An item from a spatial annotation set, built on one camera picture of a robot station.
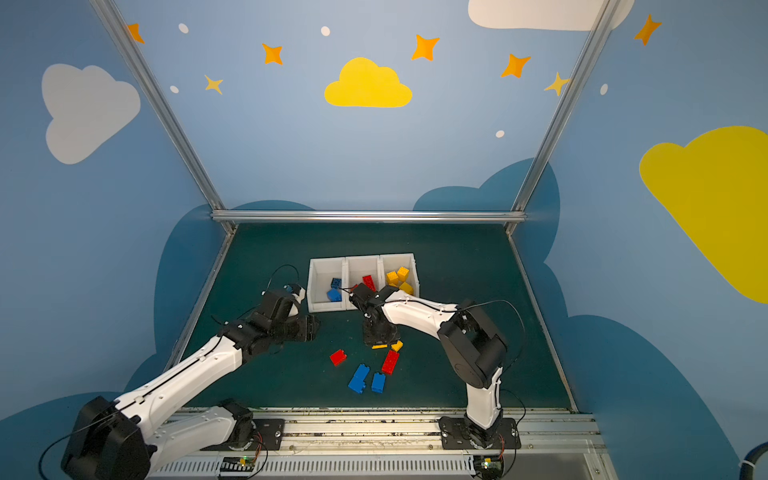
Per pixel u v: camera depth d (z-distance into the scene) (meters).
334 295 1.01
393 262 1.06
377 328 0.76
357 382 0.83
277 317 0.64
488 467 0.73
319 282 1.04
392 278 1.01
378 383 0.81
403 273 1.03
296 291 0.77
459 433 0.76
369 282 1.04
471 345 0.48
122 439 0.38
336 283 1.02
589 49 0.75
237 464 0.73
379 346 0.88
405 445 0.74
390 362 0.86
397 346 0.88
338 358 0.87
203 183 1.05
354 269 1.04
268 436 0.74
